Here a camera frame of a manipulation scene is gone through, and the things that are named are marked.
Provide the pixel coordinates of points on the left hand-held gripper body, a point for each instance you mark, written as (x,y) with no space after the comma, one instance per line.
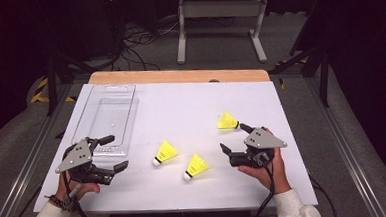
(75,158)

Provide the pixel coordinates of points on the wooden table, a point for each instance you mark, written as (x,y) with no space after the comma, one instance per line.
(179,75)

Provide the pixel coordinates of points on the white metal stand frame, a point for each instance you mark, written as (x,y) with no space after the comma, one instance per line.
(221,8)

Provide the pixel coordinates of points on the person's right hand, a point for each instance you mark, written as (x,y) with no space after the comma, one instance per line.
(274,176)

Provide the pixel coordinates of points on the aluminium floor rail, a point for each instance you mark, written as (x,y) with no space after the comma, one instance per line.
(27,164)
(346,147)

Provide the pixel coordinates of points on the clear plastic container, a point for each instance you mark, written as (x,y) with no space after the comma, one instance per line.
(109,116)

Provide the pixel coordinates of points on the person's left hand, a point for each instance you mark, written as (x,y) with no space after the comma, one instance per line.
(68,191)

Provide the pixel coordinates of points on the white board sheet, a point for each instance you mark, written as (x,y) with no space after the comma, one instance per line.
(188,115)

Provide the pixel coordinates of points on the black tripod stand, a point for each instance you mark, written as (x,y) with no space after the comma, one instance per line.
(51,82)

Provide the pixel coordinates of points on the yellow black hazard tape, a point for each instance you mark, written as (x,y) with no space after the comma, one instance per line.
(40,93)

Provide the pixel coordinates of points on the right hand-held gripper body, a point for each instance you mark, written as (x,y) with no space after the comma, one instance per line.
(262,140)

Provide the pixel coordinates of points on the yellow shuttlecock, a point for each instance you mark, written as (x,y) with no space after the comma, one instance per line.
(226,121)
(166,152)
(196,165)

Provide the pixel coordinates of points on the black angled stand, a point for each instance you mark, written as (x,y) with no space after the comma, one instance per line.
(324,68)

